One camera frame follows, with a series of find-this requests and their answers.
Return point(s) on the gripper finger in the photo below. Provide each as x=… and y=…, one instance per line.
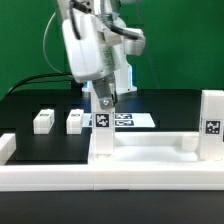
x=106, y=91

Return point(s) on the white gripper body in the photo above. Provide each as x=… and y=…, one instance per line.
x=89, y=58

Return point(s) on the white desk top panel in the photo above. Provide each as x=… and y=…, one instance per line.
x=158, y=147

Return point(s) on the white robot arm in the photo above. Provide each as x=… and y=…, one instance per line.
x=122, y=40

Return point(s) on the fiducial marker sheet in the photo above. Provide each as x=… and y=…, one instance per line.
x=122, y=120

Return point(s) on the white U-shaped fence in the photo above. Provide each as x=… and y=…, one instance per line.
x=107, y=175

